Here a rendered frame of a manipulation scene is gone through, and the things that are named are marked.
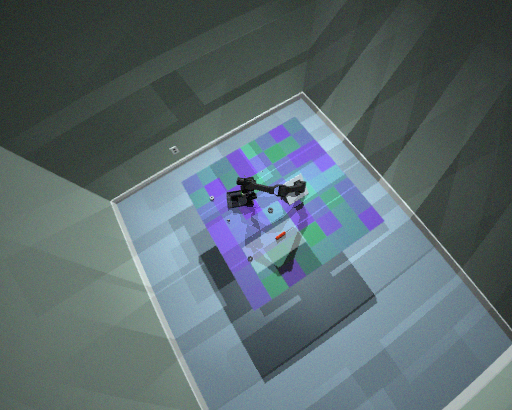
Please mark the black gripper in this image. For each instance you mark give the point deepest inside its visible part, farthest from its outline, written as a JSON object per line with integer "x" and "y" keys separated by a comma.
{"x": 253, "y": 195}

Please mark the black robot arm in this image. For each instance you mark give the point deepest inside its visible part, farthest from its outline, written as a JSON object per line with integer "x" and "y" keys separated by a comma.
{"x": 250, "y": 184}

